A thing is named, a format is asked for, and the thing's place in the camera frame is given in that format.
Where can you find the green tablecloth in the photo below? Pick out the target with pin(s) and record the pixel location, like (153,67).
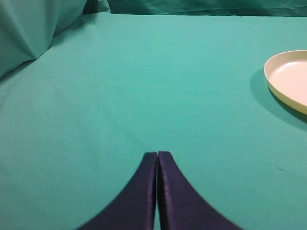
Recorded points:
(75,123)

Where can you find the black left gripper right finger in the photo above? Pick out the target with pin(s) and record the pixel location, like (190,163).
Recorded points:
(180,205)

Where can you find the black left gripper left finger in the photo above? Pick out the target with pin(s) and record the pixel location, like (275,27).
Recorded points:
(134,207)

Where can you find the yellow plastic plate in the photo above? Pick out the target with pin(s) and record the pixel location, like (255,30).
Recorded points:
(286,77)

